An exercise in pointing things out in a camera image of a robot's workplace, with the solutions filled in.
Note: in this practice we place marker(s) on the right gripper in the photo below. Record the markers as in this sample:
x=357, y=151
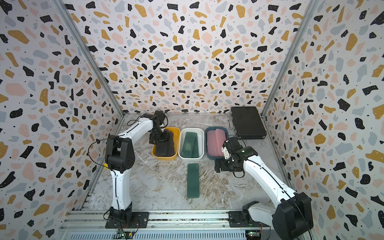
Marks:
x=221, y=166

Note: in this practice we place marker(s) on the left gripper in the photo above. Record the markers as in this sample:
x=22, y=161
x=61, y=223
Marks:
x=166, y=138

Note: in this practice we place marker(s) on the dark grey pencil case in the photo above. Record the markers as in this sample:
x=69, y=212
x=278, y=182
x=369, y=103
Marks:
x=165, y=149

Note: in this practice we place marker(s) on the pink pencil case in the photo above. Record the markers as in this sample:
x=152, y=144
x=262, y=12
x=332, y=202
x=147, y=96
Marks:
x=215, y=141

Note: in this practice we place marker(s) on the light green pencil case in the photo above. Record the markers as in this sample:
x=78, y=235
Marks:
x=190, y=147

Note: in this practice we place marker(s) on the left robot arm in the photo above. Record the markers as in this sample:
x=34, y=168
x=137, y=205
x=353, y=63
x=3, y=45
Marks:
x=120, y=158

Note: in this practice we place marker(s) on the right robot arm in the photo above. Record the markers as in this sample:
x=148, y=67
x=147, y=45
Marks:
x=291, y=215

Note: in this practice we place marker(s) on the yellow storage box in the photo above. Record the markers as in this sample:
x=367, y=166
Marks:
x=176, y=138

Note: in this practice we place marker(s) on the green pencil case middle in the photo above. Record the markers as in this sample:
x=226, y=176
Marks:
x=193, y=181

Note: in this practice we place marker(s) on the dark teal storage box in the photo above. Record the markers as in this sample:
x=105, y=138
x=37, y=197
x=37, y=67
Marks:
x=213, y=128

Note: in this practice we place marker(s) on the white storage box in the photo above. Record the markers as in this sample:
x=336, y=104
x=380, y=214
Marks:
x=200, y=142

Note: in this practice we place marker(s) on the black briefcase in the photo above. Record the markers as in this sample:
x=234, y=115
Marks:
x=247, y=123

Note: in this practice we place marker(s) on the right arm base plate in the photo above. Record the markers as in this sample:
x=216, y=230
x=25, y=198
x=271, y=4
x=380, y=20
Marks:
x=242, y=219

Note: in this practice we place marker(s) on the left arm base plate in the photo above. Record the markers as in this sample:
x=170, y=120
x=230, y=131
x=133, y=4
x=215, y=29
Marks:
x=139, y=220

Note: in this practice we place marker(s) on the aluminium rail frame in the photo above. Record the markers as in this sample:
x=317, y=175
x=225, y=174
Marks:
x=163, y=225

